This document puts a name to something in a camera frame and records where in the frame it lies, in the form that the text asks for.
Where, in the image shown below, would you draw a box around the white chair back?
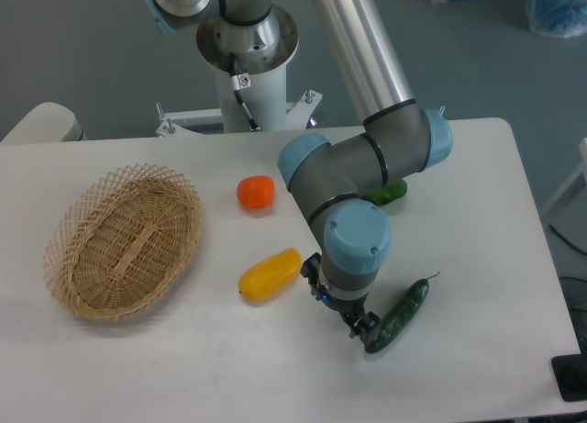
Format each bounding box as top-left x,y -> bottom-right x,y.
1,102 -> 88,146

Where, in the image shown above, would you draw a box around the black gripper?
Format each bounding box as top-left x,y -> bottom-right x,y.
301,252 -> 381,347

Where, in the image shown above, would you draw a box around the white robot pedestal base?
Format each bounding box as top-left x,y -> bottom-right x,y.
156,5 -> 322,137

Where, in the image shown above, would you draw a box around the blue plastic bag right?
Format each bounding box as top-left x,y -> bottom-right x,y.
525,0 -> 586,39

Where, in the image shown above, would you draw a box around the orange bell pepper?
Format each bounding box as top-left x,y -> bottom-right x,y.
237,175 -> 275,209

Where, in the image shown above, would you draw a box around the yellow bell pepper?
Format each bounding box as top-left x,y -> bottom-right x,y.
238,248 -> 303,303

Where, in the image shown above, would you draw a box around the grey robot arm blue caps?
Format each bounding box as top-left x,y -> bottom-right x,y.
145,0 -> 453,353

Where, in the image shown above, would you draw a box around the dark green cucumber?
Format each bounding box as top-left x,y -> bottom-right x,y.
364,273 -> 439,354

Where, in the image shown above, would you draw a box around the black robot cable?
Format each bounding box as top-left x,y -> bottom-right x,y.
213,0 -> 265,133

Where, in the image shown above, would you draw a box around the black device at edge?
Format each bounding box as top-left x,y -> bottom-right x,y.
551,353 -> 586,402

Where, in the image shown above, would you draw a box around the woven wicker basket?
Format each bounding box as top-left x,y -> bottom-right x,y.
44,163 -> 203,320

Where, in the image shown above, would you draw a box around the white furniture frame right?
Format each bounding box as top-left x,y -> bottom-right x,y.
542,138 -> 586,218

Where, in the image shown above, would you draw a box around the green bell pepper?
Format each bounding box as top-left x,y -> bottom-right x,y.
361,180 -> 408,206

